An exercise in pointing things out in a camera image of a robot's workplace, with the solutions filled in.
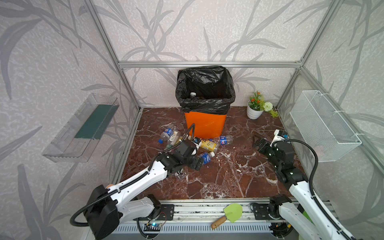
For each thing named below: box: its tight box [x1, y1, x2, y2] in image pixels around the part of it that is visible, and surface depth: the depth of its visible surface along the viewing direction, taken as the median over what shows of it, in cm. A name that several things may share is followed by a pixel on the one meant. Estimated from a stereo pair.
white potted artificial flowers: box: [246, 91, 279, 120], surface depth 107 cm
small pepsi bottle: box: [219, 135, 234, 145], surface depth 101 cm
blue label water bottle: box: [200, 151, 215, 164], surface depth 90 cm
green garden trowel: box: [211, 203, 243, 229], surface depth 75 cm
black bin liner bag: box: [175, 66, 236, 115], surface depth 90 cm
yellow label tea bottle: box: [200, 139, 220, 152], surface depth 95 cm
